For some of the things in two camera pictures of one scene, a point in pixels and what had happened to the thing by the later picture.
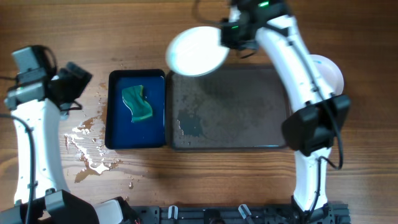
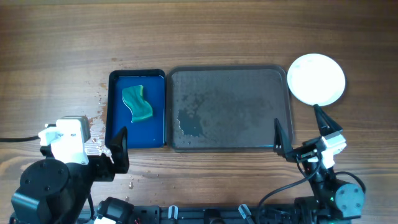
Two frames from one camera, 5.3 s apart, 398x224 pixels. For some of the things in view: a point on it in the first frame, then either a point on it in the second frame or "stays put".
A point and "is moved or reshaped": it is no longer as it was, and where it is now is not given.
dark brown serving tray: (231, 107) stays put
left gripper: (79, 83) to (107, 168)
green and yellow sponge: (134, 96) stays put
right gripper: (228, 40) to (283, 146)
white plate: (197, 51) is moved or reshaped
